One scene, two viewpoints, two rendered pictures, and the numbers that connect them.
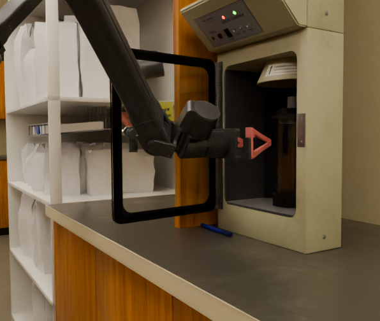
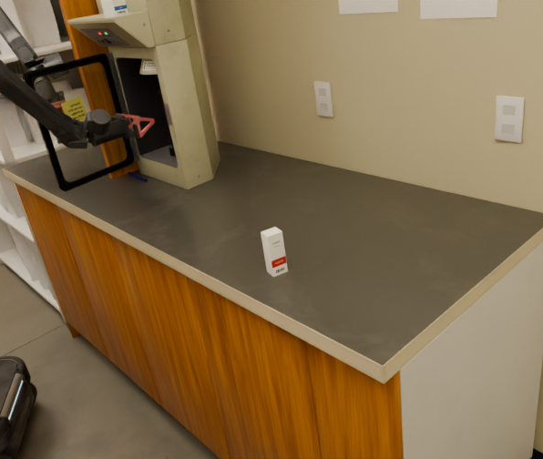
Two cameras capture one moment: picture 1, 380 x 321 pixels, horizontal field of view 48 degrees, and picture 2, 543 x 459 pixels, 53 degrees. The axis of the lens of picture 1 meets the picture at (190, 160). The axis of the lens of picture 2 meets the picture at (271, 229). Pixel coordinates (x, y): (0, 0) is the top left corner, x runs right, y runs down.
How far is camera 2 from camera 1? 1.00 m
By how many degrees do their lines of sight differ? 24
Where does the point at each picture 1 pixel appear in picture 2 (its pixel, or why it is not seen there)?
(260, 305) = (145, 232)
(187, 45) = (82, 41)
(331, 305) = (179, 225)
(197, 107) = (94, 116)
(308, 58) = (161, 67)
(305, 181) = (177, 146)
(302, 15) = (149, 39)
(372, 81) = (236, 40)
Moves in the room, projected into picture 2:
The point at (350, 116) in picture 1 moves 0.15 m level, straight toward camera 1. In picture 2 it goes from (229, 66) to (219, 74)
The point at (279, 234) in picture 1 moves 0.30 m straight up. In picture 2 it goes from (173, 178) to (153, 92)
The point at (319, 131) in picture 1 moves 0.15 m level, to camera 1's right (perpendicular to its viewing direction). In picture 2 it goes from (180, 112) to (227, 104)
